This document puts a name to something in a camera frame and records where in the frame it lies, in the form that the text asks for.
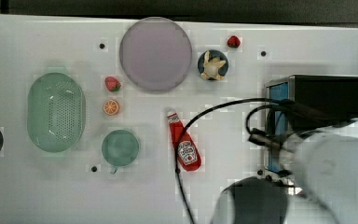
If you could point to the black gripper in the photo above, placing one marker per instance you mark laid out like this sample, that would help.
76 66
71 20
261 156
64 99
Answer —
272 142

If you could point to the glass oven door with handle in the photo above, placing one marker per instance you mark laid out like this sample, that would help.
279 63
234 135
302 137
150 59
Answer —
276 121

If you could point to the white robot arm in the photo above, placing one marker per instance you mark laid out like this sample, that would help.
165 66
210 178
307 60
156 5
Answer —
323 163

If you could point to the black silver toaster oven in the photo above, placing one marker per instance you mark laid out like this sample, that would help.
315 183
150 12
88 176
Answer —
335 97

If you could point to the red ketchup bottle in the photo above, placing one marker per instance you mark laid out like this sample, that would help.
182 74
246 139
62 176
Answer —
187 152

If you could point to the blue bowl with rabbit toy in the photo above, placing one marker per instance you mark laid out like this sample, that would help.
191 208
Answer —
213 65

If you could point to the red strawberry near bowl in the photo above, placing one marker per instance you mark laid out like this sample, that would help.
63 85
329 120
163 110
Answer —
233 42

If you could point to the lilac round plate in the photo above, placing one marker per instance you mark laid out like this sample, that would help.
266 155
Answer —
155 54

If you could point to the green mug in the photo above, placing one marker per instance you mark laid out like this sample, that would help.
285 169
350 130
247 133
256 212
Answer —
120 148

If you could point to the orange slice toy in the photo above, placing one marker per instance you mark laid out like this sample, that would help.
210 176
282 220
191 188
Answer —
111 107

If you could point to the red strawberry near colander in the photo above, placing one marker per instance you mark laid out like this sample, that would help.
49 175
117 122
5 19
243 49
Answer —
112 84

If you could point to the green perforated colander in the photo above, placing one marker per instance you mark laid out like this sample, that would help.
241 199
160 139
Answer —
56 112

